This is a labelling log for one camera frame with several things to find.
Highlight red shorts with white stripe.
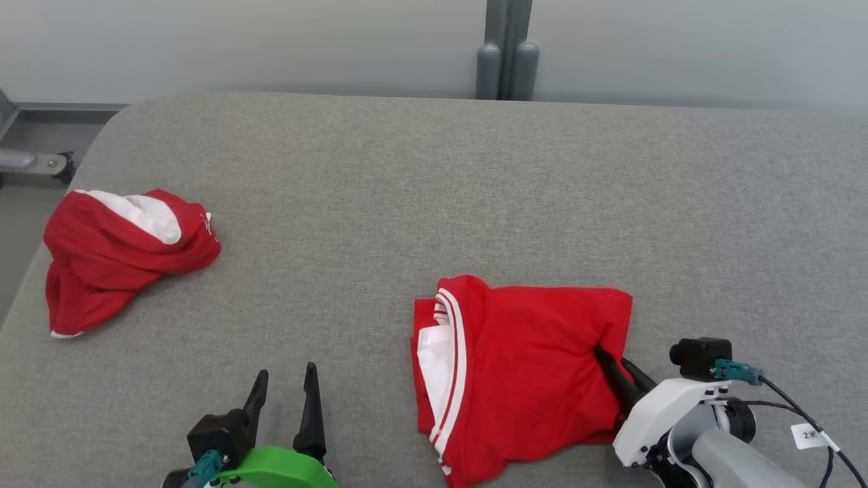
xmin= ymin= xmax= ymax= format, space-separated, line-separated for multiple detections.
xmin=43 ymin=188 xmax=222 ymax=338

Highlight grey partition post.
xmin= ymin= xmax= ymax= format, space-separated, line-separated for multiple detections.
xmin=475 ymin=0 xmax=541 ymax=101

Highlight grey fabric sofa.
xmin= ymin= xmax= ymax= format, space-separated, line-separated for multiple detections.
xmin=0 ymin=91 xmax=868 ymax=488

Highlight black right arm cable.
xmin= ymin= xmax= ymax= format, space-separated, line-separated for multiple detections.
xmin=713 ymin=359 xmax=868 ymax=488

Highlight white cable label tag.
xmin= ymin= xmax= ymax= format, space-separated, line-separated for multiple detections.
xmin=791 ymin=423 xmax=831 ymax=450

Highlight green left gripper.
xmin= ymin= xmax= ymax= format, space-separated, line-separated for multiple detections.
xmin=217 ymin=363 xmax=340 ymax=488

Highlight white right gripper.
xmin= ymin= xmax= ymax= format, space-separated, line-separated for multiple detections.
xmin=594 ymin=346 xmax=732 ymax=468

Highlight red Bulls basketball jersey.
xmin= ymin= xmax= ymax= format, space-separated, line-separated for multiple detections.
xmin=410 ymin=274 xmax=633 ymax=488

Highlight silver leg with black caster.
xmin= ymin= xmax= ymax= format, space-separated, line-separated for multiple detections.
xmin=0 ymin=88 xmax=77 ymax=187

